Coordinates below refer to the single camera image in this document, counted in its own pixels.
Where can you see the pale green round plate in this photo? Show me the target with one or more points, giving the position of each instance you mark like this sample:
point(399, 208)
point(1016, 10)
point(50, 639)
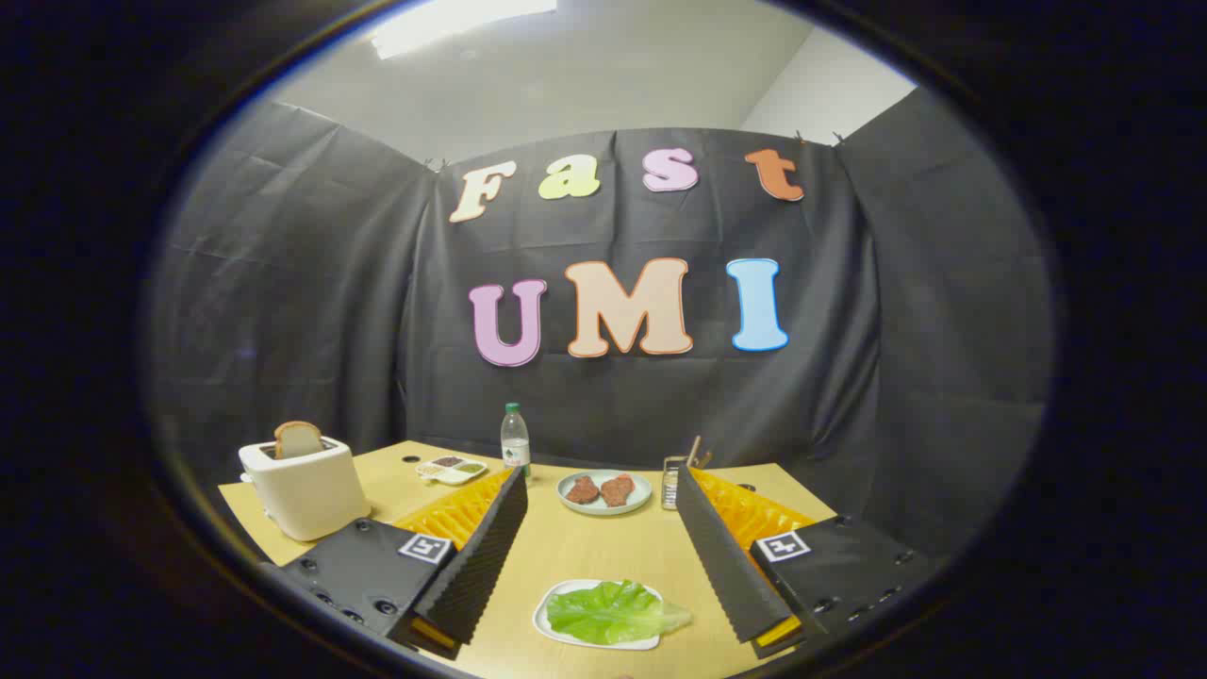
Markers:
point(603, 510)

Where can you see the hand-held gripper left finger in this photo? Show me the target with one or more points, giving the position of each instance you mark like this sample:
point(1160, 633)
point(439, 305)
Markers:
point(486, 556)

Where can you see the black backdrop cloth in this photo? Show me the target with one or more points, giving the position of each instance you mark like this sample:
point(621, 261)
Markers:
point(330, 283)

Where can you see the cream white toaster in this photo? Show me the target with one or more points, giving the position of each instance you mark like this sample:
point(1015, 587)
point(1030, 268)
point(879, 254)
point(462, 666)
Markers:
point(306, 495)

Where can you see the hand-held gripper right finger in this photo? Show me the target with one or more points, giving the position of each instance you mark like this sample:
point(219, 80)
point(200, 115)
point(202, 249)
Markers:
point(721, 556)

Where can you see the ceiling light panel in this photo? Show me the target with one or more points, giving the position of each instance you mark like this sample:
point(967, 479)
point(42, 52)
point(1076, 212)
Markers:
point(453, 24)

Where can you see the brown meat patty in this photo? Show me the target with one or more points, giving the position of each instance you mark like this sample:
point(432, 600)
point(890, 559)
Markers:
point(618, 490)
point(583, 490)

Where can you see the green lettuce leaf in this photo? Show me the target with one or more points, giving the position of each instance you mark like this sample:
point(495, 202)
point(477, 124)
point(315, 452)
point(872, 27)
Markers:
point(613, 613)

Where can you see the white divided seasoning dish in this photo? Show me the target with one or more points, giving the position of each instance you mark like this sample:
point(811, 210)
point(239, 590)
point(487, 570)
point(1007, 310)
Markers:
point(454, 470)

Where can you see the brown bread slice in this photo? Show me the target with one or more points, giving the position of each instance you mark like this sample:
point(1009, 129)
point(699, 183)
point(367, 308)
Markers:
point(298, 439)

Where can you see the glass jar with wooden sticks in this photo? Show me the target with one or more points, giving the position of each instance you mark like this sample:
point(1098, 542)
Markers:
point(670, 486)

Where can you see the clear plastic water bottle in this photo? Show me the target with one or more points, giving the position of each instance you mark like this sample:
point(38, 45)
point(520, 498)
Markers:
point(515, 448)

